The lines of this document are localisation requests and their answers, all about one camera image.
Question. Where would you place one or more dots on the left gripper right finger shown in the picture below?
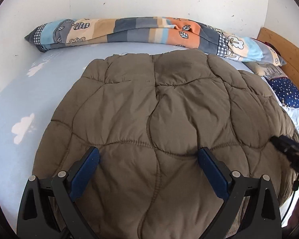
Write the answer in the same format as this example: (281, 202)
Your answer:
(262, 216)

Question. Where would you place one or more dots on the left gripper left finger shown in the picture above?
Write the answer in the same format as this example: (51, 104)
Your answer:
(48, 208)

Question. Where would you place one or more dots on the brown quilted puffer jacket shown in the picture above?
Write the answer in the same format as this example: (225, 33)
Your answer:
(148, 116)

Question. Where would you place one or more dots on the navy star-patterned pillow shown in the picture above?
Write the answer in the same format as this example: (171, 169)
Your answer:
(286, 91)

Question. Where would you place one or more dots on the wooden headboard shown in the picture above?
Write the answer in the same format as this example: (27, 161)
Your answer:
(288, 51)

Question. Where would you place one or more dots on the grey patterned pillow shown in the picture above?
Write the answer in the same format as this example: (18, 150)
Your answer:
(272, 71)

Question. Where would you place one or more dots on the light blue cloud bedsheet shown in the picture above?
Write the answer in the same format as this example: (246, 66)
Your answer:
(27, 106)

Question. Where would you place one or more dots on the colourful patchwork rolled duvet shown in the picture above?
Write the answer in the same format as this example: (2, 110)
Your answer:
(159, 30)

